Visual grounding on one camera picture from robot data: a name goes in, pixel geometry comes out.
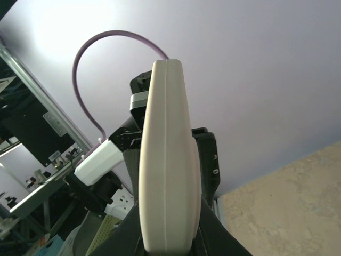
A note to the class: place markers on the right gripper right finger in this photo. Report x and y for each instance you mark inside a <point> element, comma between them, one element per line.
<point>212,239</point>

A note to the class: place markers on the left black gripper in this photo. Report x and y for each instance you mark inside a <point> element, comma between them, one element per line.
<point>129,134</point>

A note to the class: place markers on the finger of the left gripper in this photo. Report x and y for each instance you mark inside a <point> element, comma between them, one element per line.
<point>209,165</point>

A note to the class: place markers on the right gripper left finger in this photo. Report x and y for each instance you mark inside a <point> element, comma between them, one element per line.
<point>126,240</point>

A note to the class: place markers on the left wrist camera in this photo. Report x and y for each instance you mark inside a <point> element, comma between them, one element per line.
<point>138,100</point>

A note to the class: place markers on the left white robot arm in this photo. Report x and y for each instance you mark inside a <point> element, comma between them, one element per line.
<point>92,179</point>

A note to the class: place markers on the white phone case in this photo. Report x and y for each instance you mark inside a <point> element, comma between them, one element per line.
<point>169,171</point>

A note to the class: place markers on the left aluminium corner post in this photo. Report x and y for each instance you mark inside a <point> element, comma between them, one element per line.
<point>22,164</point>

